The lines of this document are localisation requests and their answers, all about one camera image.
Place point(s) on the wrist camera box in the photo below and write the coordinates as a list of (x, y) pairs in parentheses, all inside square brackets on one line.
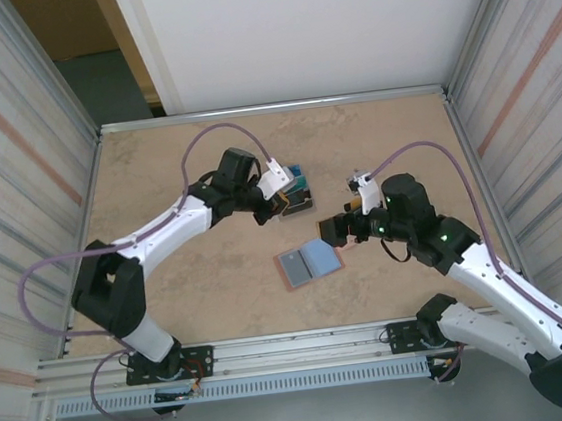
[(277, 178), (370, 193)]

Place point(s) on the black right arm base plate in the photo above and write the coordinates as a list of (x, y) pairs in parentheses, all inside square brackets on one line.
[(405, 335)]

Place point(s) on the aluminium mounting rail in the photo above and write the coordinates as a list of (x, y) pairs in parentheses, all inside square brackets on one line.
[(295, 345)]

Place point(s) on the dark grey card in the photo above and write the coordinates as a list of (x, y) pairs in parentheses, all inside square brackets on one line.
[(294, 269)]

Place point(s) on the aluminium table edge rail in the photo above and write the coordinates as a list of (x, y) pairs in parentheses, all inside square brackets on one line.
[(92, 180), (270, 108), (464, 141)]

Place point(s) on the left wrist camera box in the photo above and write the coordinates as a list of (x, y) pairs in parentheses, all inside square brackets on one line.
[(277, 178)]

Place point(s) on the blue chip credit card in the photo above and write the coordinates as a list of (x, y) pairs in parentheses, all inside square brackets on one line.
[(297, 170)]

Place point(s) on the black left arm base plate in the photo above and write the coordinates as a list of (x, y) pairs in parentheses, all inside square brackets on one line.
[(201, 359)]

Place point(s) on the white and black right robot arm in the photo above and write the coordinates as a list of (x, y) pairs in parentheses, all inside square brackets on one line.
[(500, 288)]

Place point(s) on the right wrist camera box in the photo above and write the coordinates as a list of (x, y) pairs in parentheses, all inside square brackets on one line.
[(370, 193)]

